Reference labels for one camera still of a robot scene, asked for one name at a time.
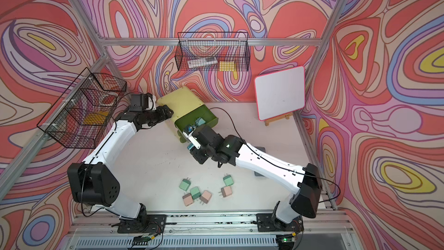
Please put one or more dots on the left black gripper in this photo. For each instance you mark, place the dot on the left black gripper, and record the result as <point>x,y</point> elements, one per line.
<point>163,114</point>

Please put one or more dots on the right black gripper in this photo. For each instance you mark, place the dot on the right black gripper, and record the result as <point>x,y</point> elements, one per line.
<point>200,157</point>

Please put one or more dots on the green drawer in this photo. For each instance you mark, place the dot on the green drawer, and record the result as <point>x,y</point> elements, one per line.
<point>189,119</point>

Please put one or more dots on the yellow green drawer cabinet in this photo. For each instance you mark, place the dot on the yellow green drawer cabinet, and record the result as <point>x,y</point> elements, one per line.
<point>182,102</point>

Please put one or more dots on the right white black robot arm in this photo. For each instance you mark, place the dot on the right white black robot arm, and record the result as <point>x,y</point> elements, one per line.
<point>303,182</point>

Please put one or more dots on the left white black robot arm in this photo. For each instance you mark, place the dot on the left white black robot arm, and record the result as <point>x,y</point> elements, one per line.
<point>92,181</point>

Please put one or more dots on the green plug right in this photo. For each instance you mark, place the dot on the green plug right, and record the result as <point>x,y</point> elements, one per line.
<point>228,180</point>

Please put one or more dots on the green plug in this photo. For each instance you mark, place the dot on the green plug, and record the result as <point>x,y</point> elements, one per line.
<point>185,184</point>
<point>228,180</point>
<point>195,193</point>

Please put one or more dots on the yellow block in left basket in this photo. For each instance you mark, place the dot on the yellow block in left basket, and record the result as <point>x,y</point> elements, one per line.
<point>95,118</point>

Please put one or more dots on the yellow block in basket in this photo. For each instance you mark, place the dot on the yellow block in basket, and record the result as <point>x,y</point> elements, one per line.
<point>95,118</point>
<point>227,66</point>

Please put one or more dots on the pink plug right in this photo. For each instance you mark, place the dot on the pink plug right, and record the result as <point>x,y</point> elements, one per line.
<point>226,191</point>

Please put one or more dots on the pink plug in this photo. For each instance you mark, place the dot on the pink plug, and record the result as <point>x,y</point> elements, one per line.
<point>205,197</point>
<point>188,199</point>
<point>226,191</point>

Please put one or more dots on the green plug left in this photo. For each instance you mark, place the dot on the green plug left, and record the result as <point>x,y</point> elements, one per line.
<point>185,184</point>

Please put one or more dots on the green plug centre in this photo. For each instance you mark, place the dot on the green plug centre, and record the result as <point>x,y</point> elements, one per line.
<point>195,193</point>

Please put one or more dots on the pink plug centre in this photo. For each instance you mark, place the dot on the pink plug centre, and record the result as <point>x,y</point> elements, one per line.
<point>205,197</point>

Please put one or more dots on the pink plug left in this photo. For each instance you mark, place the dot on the pink plug left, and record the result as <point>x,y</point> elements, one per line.
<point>188,199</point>

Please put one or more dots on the wooden easel stand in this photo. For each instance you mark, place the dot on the wooden easel stand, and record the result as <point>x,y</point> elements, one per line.
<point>286,116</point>

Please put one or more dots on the grey box in back basket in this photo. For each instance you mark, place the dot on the grey box in back basket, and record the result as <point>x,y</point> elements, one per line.
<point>202,62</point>

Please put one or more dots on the yellow block in back basket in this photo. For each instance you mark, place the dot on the yellow block in back basket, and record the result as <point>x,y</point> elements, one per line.
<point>227,66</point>

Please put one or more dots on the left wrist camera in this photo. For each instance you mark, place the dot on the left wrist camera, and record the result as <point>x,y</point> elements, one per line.
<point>142,102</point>

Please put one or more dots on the black wire basket left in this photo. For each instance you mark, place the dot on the black wire basket left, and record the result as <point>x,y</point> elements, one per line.
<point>88,92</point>

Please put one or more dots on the black wire basket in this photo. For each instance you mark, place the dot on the black wire basket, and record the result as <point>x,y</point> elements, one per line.
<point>224,46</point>
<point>88,92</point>

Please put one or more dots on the white board pink frame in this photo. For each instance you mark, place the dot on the white board pink frame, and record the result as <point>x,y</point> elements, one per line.
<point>279,93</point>

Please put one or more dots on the black wire basket back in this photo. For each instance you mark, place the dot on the black wire basket back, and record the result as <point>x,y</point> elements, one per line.
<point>224,46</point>

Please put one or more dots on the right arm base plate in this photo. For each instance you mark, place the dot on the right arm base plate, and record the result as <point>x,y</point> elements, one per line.
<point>267,222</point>

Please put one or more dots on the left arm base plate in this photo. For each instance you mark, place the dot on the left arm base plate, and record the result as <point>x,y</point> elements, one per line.
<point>144,224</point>

